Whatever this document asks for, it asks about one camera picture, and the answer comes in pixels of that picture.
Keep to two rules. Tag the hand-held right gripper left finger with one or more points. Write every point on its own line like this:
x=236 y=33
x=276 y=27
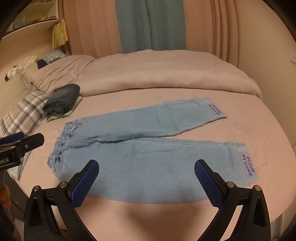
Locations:
x=85 y=183

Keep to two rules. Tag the white wall socket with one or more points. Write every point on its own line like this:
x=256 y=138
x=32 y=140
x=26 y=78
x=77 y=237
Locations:
x=294 y=56

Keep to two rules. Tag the light blue denim pants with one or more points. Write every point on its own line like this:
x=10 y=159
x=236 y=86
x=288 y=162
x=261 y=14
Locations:
x=138 y=162

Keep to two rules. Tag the pink curtain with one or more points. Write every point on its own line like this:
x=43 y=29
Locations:
x=212 y=27
x=92 y=25

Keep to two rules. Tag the blue checked pillow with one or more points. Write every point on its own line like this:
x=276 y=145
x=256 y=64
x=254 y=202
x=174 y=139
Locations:
x=54 y=56

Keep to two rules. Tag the folded pale green cloth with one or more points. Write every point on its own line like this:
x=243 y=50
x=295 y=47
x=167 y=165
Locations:
x=70 y=111

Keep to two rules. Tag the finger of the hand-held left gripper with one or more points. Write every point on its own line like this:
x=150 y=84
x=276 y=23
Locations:
x=13 y=136
x=30 y=141

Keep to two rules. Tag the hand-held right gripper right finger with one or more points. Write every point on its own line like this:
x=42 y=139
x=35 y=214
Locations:
x=208 y=185

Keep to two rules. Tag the cream wall shelf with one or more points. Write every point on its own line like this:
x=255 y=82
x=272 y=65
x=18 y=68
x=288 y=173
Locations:
x=27 y=20

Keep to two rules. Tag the bed with pink sheet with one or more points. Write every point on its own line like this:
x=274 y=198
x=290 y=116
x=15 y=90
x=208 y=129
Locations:
x=254 y=129

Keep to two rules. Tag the yellow tasselled hanging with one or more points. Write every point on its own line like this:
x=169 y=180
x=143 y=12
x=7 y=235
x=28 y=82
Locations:
x=59 y=34

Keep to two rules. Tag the grey plaid pillow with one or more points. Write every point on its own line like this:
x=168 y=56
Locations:
x=25 y=109

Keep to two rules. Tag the white plush toy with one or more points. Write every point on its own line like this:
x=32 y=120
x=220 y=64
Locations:
x=22 y=66

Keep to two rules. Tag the folded dark blue jeans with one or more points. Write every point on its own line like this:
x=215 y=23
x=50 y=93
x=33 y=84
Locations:
x=61 y=98

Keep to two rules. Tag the blue curtain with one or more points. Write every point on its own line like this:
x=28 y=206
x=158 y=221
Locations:
x=150 y=23

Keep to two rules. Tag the pink duvet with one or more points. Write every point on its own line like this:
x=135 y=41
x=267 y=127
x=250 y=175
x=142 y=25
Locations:
x=166 y=71

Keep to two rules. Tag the pink pillow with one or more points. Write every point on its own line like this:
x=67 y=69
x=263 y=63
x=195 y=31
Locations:
x=60 y=74

